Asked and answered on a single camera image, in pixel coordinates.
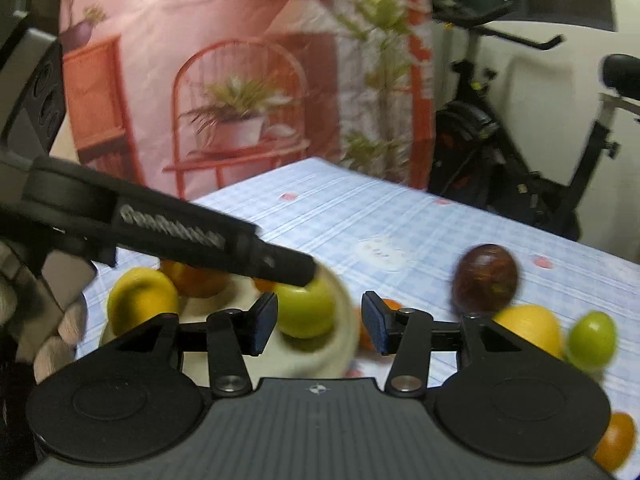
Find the orange mandarin edge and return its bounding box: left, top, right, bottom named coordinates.
left=593, top=412, right=637, bottom=472

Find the cream fruit bowl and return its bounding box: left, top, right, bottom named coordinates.
left=98, top=263, right=360, bottom=380

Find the red apple in bowl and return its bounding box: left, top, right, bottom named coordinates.
left=160, top=260, right=231, bottom=298

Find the yellow-green apple in bowl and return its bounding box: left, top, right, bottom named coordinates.
left=273, top=278, right=336, bottom=339

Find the pink printed backdrop cloth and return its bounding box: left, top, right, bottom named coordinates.
left=60, top=0, right=435, bottom=200

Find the green apple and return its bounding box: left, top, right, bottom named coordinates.
left=565, top=311, right=617, bottom=373

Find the small orange tangerine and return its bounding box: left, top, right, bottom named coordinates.
left=359, top=298, right=402, bottom=352

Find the grey gloved left hand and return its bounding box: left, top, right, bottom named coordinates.
left=1, top=242, right=96, bottom=384

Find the black exercise bike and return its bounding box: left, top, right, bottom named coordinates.
left=428, top=0, right=639, bottom=242

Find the small orange in bowl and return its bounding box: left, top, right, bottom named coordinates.
left=253, top=278, right=274, bottom=294

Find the yellow lemon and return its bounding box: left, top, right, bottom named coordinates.
left=106, top=266, right=180, bottom=337
left=492, top=304, right=563, bottom=359

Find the yellow lemon in bowl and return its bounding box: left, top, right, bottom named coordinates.
left=106, top=266, right=180, bottom=337

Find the dark purple passion fruit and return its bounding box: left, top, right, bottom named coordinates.
left=451, top=244, right=520, bottom=314

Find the blue plaid tablecloth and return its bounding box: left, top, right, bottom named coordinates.
left=74, top=156, right=640, bottom=480

